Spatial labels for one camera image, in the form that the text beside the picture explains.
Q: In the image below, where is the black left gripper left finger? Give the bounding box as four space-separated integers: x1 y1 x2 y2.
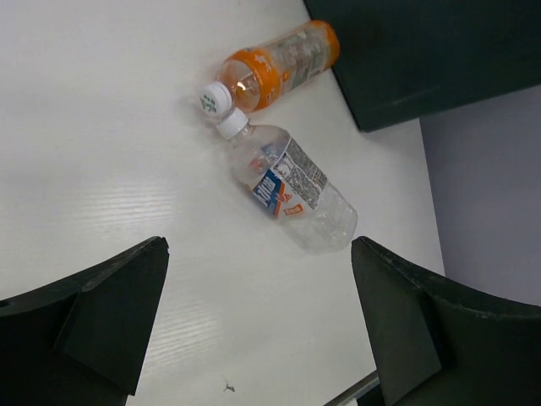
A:
1 237 169 405

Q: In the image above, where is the dark green plastic bin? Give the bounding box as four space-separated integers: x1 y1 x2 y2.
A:
305 0 540 132

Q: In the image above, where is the orange label bottle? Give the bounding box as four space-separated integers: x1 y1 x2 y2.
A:
199 20 340 118

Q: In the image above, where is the Pocari Sweat labelled bottle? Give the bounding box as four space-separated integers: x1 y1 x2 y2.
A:
216 108 358 254

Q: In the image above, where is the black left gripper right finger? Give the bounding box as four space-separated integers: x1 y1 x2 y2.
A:
351 237 540 405

